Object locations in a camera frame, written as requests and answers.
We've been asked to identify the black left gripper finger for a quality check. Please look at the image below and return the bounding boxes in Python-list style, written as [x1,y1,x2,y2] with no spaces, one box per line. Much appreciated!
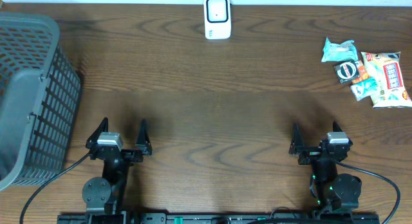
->
[136,119,153,155]
[86,117,108,149]

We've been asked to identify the small green tissue packet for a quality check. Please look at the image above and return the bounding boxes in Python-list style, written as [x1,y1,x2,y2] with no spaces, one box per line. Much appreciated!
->
[350,78,379,101]

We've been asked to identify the round black red tin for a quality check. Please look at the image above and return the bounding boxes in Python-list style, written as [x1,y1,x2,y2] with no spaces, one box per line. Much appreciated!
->
[333,61,360,84]

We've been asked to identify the small orange box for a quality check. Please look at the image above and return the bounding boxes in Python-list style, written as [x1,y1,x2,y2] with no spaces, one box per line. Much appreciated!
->
[351,60,370,84]

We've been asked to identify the yellow wet wipes pack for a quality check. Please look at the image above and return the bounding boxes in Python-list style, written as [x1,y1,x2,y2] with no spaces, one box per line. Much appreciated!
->
[361,51,411,109]

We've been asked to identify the green tissue pack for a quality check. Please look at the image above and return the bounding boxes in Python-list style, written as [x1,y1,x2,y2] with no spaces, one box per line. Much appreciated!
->
[321,38,359,62]

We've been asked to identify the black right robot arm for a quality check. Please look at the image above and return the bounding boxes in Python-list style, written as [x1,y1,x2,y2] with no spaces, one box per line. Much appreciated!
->
[288,122,362,219]

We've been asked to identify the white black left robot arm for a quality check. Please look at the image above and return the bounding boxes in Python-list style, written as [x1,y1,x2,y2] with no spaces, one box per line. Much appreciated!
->
[82,117,153,223]

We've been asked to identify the white barcode scanner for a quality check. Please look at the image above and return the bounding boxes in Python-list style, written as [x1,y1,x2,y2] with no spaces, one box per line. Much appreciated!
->
[203,0,232,40]

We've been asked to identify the grey plastic mesh basket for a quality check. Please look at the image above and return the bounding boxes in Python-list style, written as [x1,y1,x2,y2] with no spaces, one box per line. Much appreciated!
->
[1,12,82,190]

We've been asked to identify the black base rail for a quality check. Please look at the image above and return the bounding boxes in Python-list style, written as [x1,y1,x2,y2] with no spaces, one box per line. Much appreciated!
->
[57,212,379,224]

